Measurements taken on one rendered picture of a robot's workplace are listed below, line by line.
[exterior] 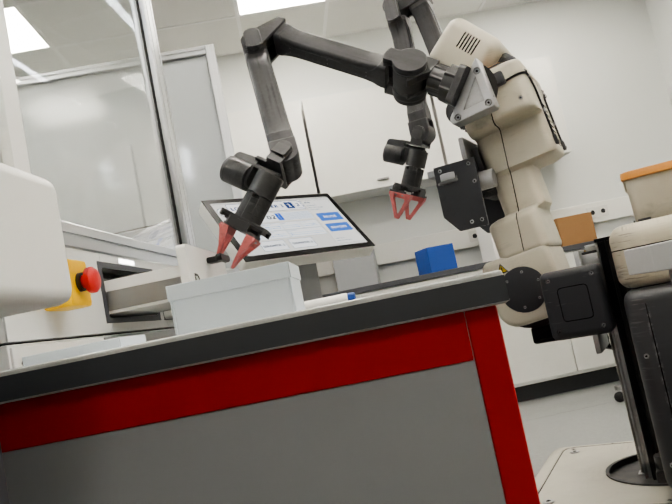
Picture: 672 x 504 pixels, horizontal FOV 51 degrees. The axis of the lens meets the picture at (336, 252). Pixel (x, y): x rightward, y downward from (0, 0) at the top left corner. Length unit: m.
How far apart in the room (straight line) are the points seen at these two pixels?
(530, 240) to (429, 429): 1.02
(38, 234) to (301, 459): 0.30
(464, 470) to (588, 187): 4.98
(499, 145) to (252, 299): 1.09
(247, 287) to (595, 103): 5.17
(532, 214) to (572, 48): 4.26
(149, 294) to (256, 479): 0.68
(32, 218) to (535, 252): 1.25
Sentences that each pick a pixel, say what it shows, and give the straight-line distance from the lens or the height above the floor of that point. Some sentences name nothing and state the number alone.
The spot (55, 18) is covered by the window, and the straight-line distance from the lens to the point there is 1.51.
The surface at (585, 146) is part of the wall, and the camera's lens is 5.65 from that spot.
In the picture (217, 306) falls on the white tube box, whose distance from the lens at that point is 0.71.
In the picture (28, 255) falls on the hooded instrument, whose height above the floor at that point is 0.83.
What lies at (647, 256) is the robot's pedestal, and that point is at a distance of 1.12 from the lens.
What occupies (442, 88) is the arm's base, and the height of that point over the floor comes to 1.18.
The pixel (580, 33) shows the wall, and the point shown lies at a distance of 5.91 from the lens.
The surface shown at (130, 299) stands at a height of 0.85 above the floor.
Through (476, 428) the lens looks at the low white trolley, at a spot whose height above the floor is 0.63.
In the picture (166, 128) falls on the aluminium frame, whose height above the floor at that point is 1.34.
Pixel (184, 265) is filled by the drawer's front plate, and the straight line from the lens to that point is 1.26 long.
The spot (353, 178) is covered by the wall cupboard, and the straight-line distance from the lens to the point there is 4.81.
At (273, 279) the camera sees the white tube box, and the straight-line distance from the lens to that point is 0.70.
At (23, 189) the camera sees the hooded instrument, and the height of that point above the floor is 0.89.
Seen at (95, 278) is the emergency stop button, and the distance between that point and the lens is 1.11.
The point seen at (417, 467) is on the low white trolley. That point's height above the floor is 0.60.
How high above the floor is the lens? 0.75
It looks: 5 degrees up
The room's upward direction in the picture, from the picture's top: 11 degrees counter-clockwise
